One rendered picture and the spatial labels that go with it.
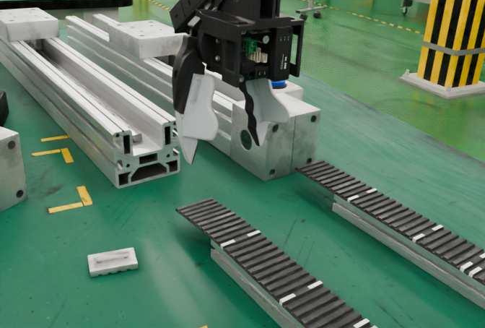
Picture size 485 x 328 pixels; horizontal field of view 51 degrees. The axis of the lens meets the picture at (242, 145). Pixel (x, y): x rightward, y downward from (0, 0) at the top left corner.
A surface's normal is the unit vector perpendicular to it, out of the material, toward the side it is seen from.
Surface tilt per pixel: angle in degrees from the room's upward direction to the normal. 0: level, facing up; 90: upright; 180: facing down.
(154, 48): 90
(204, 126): 73
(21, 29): 90
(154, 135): 90
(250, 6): 90
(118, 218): 0
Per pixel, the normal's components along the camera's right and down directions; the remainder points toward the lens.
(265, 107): -0.76, 0.48
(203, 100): -0.77, -0.07
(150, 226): 0.04, -0.91
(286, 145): 0.58, 0.36
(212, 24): -0.82, 0.21
